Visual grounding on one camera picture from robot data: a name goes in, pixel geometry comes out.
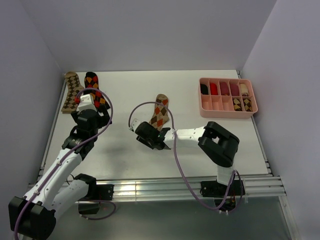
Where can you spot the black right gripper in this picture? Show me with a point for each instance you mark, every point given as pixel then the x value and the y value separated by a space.
pixel 144 142

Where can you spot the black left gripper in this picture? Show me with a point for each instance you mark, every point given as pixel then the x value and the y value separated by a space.
pixel 103 120

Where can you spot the beige orange brown argyle sock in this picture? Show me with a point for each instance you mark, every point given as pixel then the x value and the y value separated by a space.
pixel 160 114

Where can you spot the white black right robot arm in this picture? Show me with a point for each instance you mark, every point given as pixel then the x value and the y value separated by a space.
pixel 219 144

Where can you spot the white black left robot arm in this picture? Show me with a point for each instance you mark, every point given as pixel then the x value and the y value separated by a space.
pixel 36 213

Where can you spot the black red yellow argyle sock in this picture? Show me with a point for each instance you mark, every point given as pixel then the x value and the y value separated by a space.
pixel 91 81

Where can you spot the black rolled sock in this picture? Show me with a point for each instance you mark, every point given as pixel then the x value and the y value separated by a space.
pixel 204 89

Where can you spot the red rolled sock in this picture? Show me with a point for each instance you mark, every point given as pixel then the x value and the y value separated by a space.
pixel 213 89

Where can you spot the pink divided organizer tray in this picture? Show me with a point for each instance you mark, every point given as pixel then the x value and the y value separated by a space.
pixel 221 106

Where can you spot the dark pink rolled sock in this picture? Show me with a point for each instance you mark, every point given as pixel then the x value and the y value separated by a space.
pixel 224 89

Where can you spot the brown yellow argyle rolled sock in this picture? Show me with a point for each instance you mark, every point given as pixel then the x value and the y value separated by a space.
pixel 237 104

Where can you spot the magenta rolled sock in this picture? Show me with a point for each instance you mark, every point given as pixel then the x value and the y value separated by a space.
pixel 234 89

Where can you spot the brown cream argyle rolled sock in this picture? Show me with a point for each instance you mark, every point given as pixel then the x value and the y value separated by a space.
pixel 247 105

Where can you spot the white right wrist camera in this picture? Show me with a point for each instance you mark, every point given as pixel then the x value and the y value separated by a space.
pixel 134 124

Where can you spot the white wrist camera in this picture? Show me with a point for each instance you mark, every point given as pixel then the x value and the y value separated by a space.
pixel 134 124
pixel 86 103

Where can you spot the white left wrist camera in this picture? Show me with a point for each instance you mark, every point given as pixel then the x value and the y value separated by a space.
pixel 86 103

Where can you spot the aluminium table edge rail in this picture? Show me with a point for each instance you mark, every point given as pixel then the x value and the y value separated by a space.
pixel 47 147

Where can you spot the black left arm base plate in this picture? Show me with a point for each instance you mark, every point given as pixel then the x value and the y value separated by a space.
pixel 99 192

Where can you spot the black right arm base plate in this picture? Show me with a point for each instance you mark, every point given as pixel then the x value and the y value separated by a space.
pixel 213 189

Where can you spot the black box under rail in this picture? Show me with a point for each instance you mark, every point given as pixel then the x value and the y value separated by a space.
pixel 88 208

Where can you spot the aluminium front mounting rail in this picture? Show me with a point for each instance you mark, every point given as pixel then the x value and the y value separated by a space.
pixel 175 189

